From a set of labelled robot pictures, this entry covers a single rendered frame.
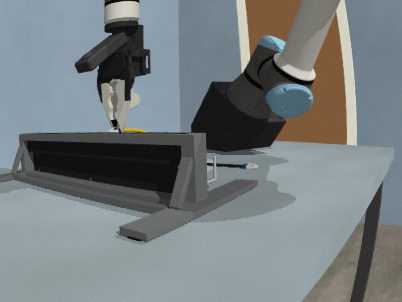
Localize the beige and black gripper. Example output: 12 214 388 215
97 20 151 132

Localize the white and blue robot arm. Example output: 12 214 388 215
75 0 340 119

